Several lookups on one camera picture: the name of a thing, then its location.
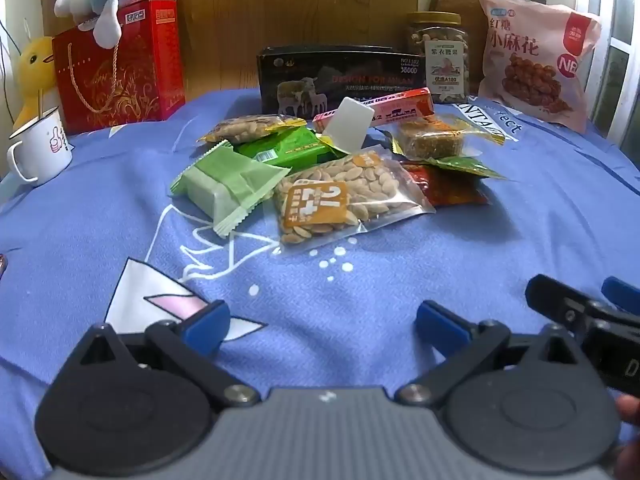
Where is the almond packet with orange label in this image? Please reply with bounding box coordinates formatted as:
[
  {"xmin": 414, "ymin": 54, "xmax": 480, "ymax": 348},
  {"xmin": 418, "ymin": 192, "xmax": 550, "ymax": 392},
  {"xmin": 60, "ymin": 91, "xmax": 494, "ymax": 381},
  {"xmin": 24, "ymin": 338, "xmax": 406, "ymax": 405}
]
[{"xmin": 272, "ymin": 147, "xmax": 437, "ymax": 247}]

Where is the yellow duck plush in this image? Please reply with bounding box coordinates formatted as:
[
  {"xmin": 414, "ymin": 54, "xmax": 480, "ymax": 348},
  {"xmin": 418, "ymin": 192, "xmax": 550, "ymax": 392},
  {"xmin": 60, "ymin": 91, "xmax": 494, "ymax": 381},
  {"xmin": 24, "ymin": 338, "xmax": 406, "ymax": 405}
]
[{"xmin": 12, "ymin": 35, "xmax": 58, "ymax": 131}]

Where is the wooden headboard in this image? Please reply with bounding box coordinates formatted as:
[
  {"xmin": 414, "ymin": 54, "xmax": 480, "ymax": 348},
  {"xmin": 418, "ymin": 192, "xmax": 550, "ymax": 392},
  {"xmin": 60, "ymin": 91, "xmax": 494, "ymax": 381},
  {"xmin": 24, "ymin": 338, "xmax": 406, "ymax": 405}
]
[{"xmin": 40, "ymin": 0, "xmax": 421, "ymax": 106}]

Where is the clear nut jar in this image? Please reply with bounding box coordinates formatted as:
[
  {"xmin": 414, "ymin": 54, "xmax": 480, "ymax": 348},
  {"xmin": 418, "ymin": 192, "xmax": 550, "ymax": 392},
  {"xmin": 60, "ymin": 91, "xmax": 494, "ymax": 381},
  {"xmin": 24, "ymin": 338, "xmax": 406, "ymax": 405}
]
[{"xmin": 406, "ymin": 11, "xmax": 471, "ymax": 105}]

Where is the black cardboard box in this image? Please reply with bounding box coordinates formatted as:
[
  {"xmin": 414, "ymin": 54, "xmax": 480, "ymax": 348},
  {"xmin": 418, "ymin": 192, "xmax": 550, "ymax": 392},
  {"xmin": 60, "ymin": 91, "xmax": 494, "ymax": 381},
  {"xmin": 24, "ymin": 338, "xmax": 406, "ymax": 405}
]
[{"xmin": 256, "ymin": 46, "xmax": 427, "ymax": 115}]

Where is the green yellow snack packet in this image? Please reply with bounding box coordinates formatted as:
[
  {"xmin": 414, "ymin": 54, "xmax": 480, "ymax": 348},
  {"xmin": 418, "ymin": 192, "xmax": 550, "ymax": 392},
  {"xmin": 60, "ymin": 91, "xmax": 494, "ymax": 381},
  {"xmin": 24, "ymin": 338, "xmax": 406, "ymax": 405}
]
[{"xmin": 400, "ymin": 155, "xmax": 507, "ymax": 181}]

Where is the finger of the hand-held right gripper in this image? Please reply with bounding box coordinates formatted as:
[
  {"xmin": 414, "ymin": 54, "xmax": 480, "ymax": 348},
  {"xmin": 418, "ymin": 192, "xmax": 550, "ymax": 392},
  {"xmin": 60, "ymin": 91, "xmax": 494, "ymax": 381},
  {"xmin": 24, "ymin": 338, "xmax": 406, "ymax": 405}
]
[
  {"xmin": 601, "ymin": 276, "xmax": 640, "ymax": 318},
  {"xmin": 525, "ymin": 274, "xmax": 608, "ymax": 335}
]

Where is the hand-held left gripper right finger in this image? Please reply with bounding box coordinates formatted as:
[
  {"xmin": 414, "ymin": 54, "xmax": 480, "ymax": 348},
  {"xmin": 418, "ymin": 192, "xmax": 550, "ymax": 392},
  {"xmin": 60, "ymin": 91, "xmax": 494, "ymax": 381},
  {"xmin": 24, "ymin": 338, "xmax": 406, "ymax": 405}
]
[{"xmin": 395, "ymin": 300, "xmax": 583, "ymax": 408}]

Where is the red snack packet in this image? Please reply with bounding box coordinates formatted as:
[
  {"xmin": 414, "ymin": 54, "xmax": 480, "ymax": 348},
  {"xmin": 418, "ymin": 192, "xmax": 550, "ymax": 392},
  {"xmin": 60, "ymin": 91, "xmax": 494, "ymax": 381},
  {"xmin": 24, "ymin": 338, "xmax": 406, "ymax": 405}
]
[{"xmin": 402, "ymin": 162, "xmax": 493, "ymax": 207}]

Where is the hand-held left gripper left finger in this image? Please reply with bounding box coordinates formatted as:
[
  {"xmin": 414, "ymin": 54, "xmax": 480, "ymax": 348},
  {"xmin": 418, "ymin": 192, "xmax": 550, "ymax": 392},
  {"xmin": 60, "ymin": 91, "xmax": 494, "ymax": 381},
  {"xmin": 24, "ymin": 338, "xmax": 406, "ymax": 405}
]
[{"xmin": 65, "ymin": 300, "xmax": 261, "ymax": 408}]

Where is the long pink snack bar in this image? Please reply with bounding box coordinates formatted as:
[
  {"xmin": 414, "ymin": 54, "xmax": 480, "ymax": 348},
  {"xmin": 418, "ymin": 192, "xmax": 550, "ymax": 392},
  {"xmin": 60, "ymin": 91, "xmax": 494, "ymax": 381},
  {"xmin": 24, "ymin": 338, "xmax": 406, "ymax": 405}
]
[{"xmin": 312, "ymin": 87, "xmax": 435, "ymax": 133}]

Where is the person's right hand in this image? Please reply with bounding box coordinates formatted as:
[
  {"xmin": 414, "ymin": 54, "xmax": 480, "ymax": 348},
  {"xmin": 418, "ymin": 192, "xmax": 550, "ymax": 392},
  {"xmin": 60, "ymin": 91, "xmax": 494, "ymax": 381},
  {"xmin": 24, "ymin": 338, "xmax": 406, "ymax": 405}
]
[{"xmin": 614, "ymin": 394, "xmax": 640, "ymax": 461}]

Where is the bright green snack packet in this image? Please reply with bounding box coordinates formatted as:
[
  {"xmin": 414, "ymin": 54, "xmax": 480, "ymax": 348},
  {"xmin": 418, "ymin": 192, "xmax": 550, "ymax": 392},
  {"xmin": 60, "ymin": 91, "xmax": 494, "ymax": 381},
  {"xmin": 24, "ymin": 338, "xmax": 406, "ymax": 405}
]
[{"xmin": 235, "ymin": 127, "xmax": 346, "ymax": 170}]

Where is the red cardboard box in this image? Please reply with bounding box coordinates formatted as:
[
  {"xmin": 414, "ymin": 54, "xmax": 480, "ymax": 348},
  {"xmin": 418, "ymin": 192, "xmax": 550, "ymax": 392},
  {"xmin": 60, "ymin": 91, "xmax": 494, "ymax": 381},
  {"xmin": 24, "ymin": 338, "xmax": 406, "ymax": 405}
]
[{"xmin": 117, "ymin": 0, "xmax": 187, "ymax": 122}]

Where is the white plastic card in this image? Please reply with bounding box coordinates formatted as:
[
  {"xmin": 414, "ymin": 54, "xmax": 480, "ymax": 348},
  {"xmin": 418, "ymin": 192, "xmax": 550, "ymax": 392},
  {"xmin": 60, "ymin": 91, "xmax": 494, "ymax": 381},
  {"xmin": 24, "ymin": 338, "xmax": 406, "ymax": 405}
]
[{"xmin": 320, "ymin": 96, "xmax": 377, "ymax": 152}]

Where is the pale green snack packet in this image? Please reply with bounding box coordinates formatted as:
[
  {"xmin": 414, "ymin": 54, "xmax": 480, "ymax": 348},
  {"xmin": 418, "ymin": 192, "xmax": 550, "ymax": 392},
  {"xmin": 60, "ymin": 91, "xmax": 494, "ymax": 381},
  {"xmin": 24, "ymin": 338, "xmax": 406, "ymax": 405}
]
[{"xmin": 170, "ymin": 139, "xmax": 291, "ymax": 238}]

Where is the blue printed bedsheet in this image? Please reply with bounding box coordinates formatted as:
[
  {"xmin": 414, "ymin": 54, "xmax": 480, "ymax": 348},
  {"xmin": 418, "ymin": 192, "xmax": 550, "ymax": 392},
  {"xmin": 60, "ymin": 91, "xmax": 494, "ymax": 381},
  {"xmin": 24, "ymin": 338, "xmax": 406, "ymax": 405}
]
[{"xmin": 0, "ymin": 87, "xmax": 640, "ymax": 480}]

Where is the red gift bag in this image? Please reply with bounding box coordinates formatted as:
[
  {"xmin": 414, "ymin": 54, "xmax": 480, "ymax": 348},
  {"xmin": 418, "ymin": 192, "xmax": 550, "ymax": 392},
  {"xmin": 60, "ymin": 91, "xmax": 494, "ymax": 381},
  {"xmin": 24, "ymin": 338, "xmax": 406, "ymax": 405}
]
[{"xmin": 52, "ymin": 27, "xmax": 167, "ymax": 136}]

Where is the window frame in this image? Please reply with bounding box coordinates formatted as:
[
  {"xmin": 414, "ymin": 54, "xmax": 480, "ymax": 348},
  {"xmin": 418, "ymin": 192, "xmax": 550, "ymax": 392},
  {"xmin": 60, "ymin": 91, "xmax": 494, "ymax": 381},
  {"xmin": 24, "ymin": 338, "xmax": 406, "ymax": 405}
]
[{"xmin": 600, "ymin": 0, "xmax": 640, "ymax": 151}]

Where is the large pink snack bag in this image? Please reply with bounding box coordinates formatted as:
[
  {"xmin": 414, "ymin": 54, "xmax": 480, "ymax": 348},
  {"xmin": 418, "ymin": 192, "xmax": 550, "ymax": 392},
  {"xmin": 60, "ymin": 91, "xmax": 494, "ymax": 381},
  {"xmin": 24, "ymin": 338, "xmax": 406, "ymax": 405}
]
[{"xmin": 476, "ymin": 0, "xmax": 602, "ymax": 135}]

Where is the brown cake packet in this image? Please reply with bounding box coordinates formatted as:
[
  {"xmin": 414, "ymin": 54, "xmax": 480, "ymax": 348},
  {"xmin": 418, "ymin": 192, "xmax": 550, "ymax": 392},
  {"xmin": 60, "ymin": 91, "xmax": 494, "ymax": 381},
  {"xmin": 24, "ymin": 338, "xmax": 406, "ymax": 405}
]
[{"xmin": 380, "ymin": 114, "xmax": 507, "ymax": 162}]

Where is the small clear almond packet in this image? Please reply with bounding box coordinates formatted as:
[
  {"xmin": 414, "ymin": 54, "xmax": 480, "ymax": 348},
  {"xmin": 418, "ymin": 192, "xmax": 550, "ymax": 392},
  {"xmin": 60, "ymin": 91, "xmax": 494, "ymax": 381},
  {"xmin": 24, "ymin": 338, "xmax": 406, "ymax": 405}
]
[{"xmin": 197, "ymin": 114, "xmax": 307, "ymax": 145}]

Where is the white enamel mug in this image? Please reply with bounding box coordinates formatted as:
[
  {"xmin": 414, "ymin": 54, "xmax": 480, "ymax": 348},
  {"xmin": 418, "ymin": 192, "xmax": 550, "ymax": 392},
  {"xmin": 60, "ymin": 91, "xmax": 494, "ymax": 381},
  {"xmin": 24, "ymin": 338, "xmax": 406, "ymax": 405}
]
[{"xmin": 6, "ymin": 107, "xmax": 73, "ymax": 187}]

